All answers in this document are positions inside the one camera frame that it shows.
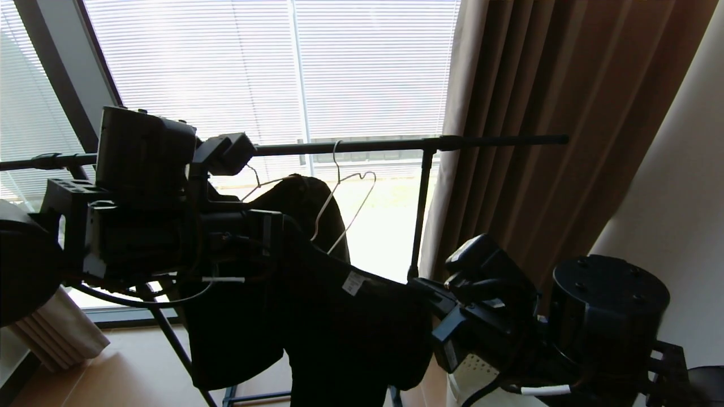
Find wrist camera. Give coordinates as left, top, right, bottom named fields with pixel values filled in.
left=444, top=233, right=538, bottom=317
left=189, top=133, right=256, bottom=187

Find black clothes rack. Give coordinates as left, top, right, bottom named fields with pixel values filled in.
left=0, top=134, right=569, bottom=407

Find window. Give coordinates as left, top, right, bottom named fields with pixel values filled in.
left=0, top=0, right=462, bottom=328

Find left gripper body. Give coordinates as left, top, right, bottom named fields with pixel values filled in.
left=88, top=203, right=283, bottom=278

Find brown curtain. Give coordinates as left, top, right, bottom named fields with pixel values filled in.
left=8, top=285, right=111, bottom=374
left=419, top=0, right=719, bottom=283

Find pink clothes hanger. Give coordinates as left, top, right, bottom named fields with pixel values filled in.
left=240, top=164, right=300, bottom=204
left=310, top=140, right=378, bottom=256

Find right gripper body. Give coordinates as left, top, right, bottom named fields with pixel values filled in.
left=433, top=305, right=549, bottom=374

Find black garment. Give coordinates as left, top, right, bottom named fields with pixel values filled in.
left=283, top=215, right=436, bottom=407
left=181, top=174, right=351, bottom=391

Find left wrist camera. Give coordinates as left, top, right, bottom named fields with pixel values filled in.
left=189, top=133, right=256, bottom=187

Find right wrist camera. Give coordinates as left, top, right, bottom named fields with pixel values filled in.
left=444, top=233, right=538, bottom=317

